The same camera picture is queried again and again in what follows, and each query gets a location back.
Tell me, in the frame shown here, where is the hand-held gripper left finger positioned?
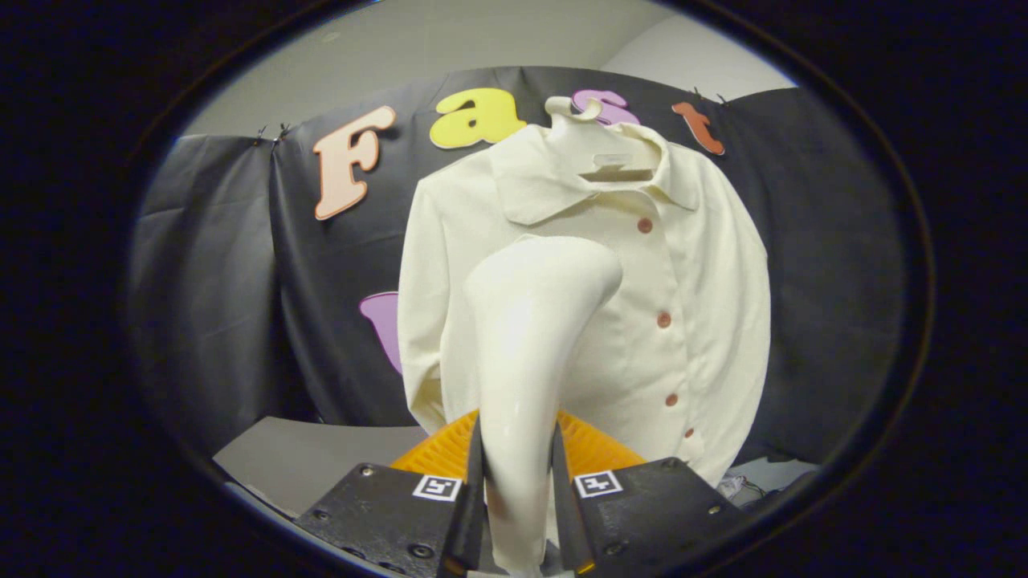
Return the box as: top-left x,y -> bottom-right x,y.
293,409 -> 488,578

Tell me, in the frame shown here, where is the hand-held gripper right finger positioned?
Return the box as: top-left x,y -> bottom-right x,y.
550,409 -> 744,575

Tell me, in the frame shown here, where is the black backdrop cloth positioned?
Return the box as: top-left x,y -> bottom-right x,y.
128,66 -> 908,466

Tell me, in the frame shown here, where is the cream button-up shirt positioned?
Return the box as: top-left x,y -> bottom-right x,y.
398,120 -> 772,488

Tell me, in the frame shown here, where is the cream garment steamer head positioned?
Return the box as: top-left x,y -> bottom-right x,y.
463,235 -> 624,576

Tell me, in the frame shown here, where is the grey cabinet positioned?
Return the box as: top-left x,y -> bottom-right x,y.
213,416 -> 430,519

